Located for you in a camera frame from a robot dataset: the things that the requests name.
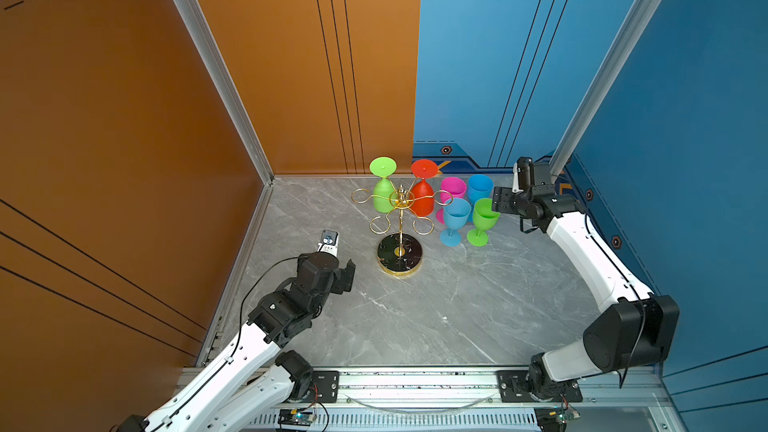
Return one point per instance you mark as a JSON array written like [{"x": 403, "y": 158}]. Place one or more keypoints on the right green circuit board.
[{"x": 556, "y": 419}]

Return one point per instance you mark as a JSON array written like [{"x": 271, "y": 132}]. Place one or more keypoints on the green wine glass back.
[{"x": 383, "y": 167}]

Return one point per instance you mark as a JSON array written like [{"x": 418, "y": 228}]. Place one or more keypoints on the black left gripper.
[{"x": 344, "y": 277}]

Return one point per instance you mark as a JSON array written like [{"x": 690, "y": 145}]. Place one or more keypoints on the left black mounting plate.
[{"x": 321, "y": 385}]

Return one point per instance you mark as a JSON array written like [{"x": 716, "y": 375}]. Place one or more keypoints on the left green circuit board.
[{"x": 295, "y": 420}]

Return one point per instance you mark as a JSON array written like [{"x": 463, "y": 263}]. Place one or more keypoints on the black mounting plate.
[
  {"x": 514, "y": 387},
  {"x": 321, "y": 385}
]

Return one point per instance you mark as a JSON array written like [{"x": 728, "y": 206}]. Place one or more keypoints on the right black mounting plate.
[{"x": 514, "y": 387}]

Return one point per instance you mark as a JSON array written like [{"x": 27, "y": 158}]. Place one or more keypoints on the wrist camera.
[
  {"x": 524, "y": 174},
  {"x": 329, "y": 242}
]

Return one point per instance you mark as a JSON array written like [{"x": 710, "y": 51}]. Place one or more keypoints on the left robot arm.
[{"x": 254, "y": 372}]

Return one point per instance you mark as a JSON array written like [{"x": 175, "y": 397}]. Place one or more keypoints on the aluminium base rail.
[{"x": 454, "y": 398}]

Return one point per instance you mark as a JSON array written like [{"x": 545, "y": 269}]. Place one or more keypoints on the pink wine glass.
[{"x": 451, "y": 189}]

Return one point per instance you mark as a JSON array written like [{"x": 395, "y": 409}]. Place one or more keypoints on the blue wine glass front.
[{"x": 455, "y": 216}]

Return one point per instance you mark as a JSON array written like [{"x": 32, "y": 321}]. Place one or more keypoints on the gold wine glass rack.
[{"x": 399, "y": 253}]

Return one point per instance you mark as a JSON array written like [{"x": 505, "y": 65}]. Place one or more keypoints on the red wine glass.
[{"x": 423, "y": 193}]

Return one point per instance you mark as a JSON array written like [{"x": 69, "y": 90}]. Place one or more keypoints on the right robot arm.
[{"x": 635, "y": 327}]

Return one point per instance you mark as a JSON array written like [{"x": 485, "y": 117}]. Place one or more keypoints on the green circuit board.
[
  {"x": 295, "y": 420},
  {"x": 556, "y": 419}
]

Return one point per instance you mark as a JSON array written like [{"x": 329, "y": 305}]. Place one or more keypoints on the blue wine glass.
[
  {"x": 479, "y": 187},
  {"x": 455, "y": 216}
]

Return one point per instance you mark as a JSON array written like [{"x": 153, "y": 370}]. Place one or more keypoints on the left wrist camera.
[{"x": 329, "y": 242}]

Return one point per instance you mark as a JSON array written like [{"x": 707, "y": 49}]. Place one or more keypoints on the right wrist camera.
[{"x": 524, "y": 174}]

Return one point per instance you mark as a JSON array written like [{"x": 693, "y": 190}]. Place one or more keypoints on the green wine glass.
[
  {"x": 383, "y": 167},
  {"x": 484, "y": 218}
]

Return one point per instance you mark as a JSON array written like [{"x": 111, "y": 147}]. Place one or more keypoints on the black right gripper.
[{"x": 500, "y": 199}]

